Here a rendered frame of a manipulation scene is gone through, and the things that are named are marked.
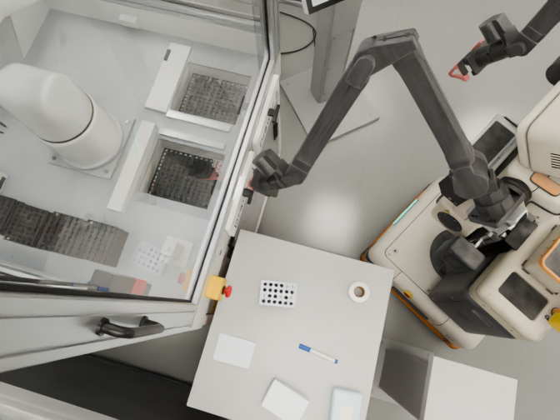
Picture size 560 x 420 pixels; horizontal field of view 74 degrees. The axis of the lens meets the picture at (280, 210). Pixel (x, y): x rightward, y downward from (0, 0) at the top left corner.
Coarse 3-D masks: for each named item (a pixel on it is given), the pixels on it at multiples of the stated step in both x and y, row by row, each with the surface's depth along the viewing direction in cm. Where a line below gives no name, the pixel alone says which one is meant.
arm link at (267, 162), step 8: (264, 152) 108; (272, 152) 108; (256, 160) 109; (264, 160) 107; (272, 160) 107; (280, 160) 109; (264, 168) 108; (272, 168) 109; (280, 168) 108; (264, 176) 111; (288, 176) 105; (296, 176) 104; (288, 184) 108
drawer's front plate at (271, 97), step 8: (272, 80) 134; (272, 88) 134; (272, 96) 135; (264, 104) 132; (264, 112) 131; (264, 120) 131; (264, 128) 135; (256, 136) 129; (264, 136) 139; (256, 144) 128; (256, 152) 135
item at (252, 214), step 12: (276, 120) 177; (276, 132) 179; (264, 144) 163; (276, 144) 199; (252, 204) 173; (264, 204) 209; (252, 216) 182; (240, 228) 157; (252, 228) 193; (228, 252) 143; (228, 264) 152; (216, 300) 145; (204, 324) 132
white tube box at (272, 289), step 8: (264, 280) 129; (264, 288) 131; (272, 288) 128; (280, 288) 128; (288, 288) 128; (296, 288) 128; (272, 296) 127; (288, 296) 127; (264, 304) 127; (272, 304) 127; (280, 304) 127; (288, 304) 127
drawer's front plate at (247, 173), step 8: (248, 160) 126; (248, 168) 126; (248, 176) 129; (240, 184) 124; (240, 192) 124; (240, 200) 125; (232, 208) 122; (232, 216) 121; (240, 216) 132; (232, 224) 123; (232, 232) 127
